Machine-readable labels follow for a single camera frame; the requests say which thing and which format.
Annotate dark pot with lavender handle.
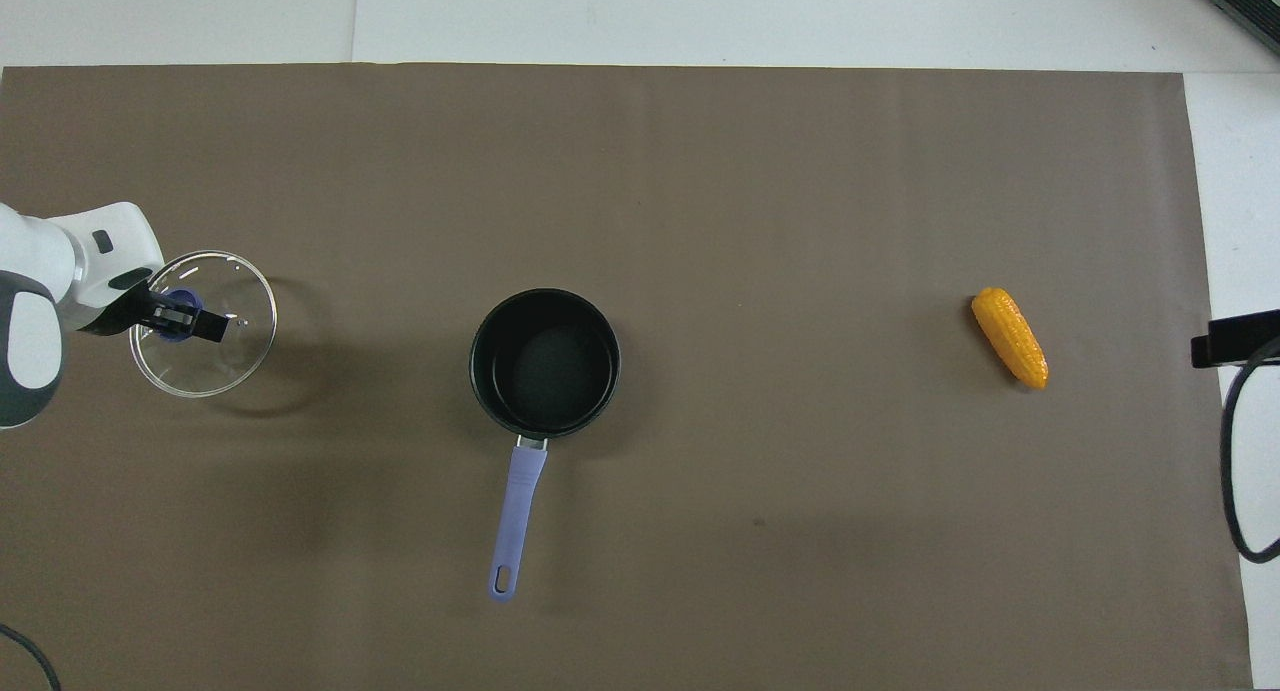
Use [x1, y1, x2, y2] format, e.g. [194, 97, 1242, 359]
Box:
[469, 288, 622, 602]

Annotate yellow toy corn cob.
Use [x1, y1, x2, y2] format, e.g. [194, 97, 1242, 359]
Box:
[971, 287, 1050, 391]

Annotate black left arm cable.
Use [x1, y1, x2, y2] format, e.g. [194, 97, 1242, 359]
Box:
[0, 623, 63, 691]

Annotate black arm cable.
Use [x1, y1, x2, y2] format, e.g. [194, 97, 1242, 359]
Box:
[1219, 336, 1280, 564]
[0, 623, 63, 691]

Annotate brown table mat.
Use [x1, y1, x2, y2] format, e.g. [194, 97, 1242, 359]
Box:
[0, 64, 1253, 691]

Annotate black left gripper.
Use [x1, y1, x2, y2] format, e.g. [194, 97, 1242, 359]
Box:
[88, 269, 229, 344]

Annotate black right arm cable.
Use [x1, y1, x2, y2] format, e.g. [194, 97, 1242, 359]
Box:
[1219, 336, 1280, 564]

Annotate glass lid with blue knob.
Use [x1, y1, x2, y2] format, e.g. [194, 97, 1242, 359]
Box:
[130, 250, 277, 399]

